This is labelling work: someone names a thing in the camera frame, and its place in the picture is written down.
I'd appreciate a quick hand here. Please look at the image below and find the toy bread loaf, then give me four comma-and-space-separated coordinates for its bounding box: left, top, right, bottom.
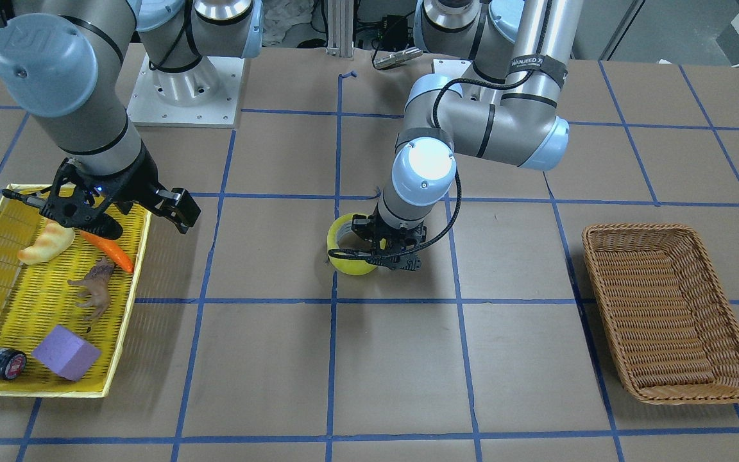
17, 219, 76, 265

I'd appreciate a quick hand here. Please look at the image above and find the brown wicker basket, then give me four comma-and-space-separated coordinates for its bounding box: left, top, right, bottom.
582, 223, 739, 406

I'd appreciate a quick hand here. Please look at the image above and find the toy lion figurine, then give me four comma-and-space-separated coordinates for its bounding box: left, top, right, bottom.
67, 257, 115, 321

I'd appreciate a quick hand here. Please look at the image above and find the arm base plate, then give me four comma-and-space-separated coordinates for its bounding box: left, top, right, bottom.
433, 58, 473, 79
127, 56, 249, 128

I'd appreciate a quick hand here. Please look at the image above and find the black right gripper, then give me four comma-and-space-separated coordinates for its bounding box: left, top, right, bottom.
2, 150, 201, 239

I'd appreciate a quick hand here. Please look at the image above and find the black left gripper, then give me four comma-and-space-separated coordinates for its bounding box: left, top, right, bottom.
327, 214, 427, 270

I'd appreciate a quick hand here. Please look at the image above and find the yellow woven basket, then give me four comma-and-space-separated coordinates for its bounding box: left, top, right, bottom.
0, 198, 152, 398

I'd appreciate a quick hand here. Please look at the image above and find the yellow clear tape roll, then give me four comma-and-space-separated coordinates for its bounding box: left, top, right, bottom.
327, 214, 380, 277

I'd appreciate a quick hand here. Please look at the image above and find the orange toy carrot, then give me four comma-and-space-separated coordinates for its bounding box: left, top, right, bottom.
78, 230, 135, 274

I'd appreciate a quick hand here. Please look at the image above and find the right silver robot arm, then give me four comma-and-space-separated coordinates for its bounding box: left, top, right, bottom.
0, 1, 263, 239

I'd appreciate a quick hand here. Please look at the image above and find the purple foam cube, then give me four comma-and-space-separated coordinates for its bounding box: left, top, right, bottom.
30, 325, 101, 381

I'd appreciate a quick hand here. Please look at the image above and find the aluminium frame post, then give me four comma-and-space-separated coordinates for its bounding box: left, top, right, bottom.
326, 1, 357, 60

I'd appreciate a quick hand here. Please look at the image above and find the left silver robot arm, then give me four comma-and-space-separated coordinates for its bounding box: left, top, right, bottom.
327, 1, 583, 275

